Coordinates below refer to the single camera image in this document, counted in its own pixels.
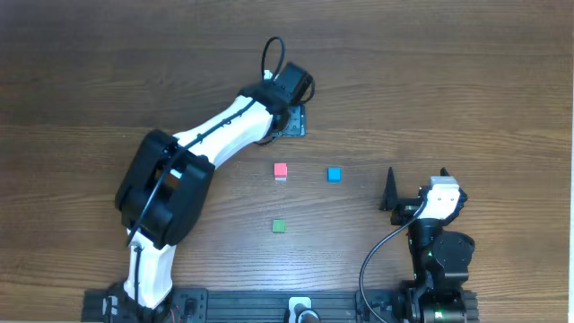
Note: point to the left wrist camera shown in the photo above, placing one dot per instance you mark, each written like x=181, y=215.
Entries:
x=268, y=75

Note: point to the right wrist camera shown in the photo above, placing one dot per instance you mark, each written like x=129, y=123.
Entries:
x=441, y=197

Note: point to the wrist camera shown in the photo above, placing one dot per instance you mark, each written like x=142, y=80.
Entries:
x=441, y=197
x=268, y=75

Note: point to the blue cube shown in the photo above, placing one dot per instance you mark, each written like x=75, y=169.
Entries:
x=334, y=173

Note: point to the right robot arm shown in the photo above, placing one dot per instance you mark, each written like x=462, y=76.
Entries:
x=448, y=255

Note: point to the mounting rail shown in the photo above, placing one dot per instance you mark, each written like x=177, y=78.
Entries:
x=260, y=307

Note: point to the green cube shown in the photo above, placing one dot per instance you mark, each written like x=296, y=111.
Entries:
x=279, y=225

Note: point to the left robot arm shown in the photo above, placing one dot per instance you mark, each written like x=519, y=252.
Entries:
x=233, y=130

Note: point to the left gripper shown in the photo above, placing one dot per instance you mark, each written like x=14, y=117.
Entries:
x=296, y=123

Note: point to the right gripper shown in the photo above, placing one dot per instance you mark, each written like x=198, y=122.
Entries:
x=406, y=211

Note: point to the red cube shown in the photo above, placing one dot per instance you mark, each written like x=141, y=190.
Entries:
x=280, y=169

